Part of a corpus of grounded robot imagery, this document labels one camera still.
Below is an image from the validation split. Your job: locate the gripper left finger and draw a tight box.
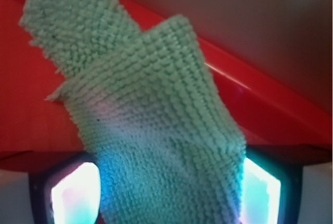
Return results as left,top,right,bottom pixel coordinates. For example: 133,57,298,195
29,152,101,223

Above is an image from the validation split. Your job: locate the light blue cloth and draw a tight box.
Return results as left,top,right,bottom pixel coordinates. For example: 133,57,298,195
20,0,246,223

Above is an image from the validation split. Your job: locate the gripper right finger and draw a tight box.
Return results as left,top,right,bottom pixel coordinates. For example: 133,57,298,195
240,147,303,223

